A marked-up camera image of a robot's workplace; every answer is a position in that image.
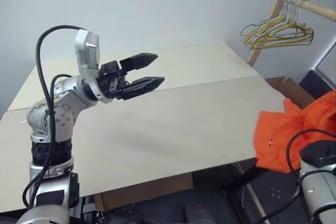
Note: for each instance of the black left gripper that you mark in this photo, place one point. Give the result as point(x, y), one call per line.
point(109, 83)

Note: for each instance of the orange shorts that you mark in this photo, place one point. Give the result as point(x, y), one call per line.
point(275, 134)

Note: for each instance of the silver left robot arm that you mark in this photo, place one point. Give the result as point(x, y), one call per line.
point(60, 113)

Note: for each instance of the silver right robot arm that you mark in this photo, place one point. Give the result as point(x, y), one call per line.
point(320, 195)

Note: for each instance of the flat brown cardboard piece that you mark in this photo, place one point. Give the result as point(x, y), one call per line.
point(157, 190)

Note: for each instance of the dark rounded shape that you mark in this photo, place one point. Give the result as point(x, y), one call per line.
point(197, 213)

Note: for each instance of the open brown cardboard box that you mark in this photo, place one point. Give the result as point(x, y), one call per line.
point(291, 87)

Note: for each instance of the thin light wooden batten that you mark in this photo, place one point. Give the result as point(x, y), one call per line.
point(256, 200)

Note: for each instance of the dark framed panel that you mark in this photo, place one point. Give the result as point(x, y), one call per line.
point(323, 82)

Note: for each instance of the wooden clothes rack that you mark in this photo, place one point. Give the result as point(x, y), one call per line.
point(320, 9)

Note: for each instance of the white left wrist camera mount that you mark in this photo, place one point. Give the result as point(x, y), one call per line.
point(86, 51)

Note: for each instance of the black metal table frame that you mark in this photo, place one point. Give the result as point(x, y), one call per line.
point(246, 176)

